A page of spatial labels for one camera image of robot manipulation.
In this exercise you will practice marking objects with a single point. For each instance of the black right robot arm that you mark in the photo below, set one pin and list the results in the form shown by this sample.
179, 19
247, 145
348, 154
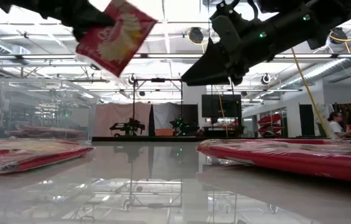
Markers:
318, 18

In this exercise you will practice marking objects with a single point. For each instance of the black camera rig frame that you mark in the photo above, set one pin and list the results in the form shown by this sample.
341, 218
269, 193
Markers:
158, 80

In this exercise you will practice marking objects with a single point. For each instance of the black ceiling device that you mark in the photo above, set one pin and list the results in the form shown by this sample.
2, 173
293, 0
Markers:
196, 35
338, 35

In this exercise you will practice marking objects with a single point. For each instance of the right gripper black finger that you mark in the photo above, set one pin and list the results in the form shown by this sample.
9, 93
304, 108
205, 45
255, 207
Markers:
216, 82
209, 67

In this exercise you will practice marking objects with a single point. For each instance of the orange box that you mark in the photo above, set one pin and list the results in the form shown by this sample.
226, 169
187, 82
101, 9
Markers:
164, 132

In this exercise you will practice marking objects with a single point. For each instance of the clear plastic bin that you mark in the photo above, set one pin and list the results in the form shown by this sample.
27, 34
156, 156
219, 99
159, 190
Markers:
38, 93

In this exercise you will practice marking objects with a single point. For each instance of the white patterned cloth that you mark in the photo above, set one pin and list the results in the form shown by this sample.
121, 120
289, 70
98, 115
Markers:
321, 121

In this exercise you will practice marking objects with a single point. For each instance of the black background robot arm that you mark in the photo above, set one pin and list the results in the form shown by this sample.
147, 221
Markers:
181, 126
129, 127

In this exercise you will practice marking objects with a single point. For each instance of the red storage rack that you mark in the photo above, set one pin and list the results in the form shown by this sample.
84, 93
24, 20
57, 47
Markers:
269, 119

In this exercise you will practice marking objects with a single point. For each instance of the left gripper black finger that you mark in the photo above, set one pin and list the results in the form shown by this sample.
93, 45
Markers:
91, 25

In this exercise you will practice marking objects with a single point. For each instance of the pink curtain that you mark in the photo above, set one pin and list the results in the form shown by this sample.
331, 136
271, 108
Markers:
113, 115

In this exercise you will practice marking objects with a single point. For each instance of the white curtain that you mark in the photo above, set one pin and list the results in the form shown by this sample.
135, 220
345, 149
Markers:
167, 115

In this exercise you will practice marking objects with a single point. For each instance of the black monitor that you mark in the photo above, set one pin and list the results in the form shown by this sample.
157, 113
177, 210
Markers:
222, 105

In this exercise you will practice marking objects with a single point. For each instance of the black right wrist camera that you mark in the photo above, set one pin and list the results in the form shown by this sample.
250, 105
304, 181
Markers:
228, 25

